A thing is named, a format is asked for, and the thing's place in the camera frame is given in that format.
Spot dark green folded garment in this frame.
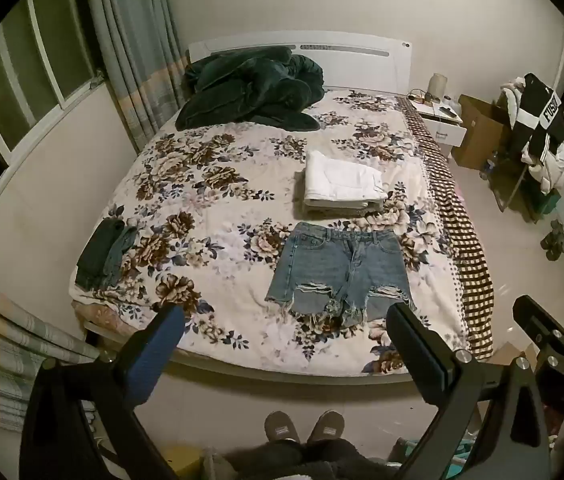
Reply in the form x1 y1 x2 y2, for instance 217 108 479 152
74 218 125 291

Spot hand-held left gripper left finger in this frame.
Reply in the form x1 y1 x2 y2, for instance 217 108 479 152
19 304 186 480

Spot person's dark trouser legs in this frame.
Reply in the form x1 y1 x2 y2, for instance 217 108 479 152
221 436 379 480

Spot green slippers pair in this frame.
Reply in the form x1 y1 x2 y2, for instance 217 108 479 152
539 219 564 262

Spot brown checked bed sheet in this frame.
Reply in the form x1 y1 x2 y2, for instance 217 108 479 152
396 95 496 362

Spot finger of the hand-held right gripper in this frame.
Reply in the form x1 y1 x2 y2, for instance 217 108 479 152
512 295 564 349

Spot grey-green striped curtain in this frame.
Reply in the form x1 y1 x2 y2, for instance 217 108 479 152
0 260 99 433
83 0 191 154

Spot black and white jacket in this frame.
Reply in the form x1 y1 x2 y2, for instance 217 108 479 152
507 72 564 167

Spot teal storage box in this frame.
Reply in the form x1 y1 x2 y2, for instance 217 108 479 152
536 191 561 222

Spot white framed window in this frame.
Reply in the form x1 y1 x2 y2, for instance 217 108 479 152
0 0 109 223

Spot person's grey slipper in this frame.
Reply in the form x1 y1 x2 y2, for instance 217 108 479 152
306 409 346 444
264 410 306 444

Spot white puffer jacket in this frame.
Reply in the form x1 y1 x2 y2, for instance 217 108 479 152
521 142 564 197

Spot yellow box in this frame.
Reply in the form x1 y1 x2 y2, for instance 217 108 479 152
164 442 204 480

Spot grey-blue folded garment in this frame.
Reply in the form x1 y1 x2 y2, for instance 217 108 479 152
103 226 139 288

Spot brown cardboard box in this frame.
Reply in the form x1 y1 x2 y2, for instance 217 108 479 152
451 93 514 171

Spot bed with floral sheet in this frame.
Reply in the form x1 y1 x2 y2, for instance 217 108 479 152
69 87 469 377

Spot person's grey right slipper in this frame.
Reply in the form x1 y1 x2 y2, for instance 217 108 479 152
306 409 346 444

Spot white nightstand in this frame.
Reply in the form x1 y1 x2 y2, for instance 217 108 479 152
406 94 468 159

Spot ripped denim shorts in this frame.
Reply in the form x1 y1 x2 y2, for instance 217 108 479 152
265 221 418 331

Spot white bed headboard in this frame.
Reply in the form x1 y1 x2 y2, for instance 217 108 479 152
187 36 413 97

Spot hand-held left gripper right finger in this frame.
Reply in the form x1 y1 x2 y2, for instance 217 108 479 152
385 302 554 480

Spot dark green quilt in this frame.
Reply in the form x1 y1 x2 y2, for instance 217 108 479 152
175 46 326 132

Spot person's grey left slipper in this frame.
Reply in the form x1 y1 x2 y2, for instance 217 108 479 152
264 410 306 444

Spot folded white pants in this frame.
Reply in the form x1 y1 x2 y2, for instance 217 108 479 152
303 149 389 209

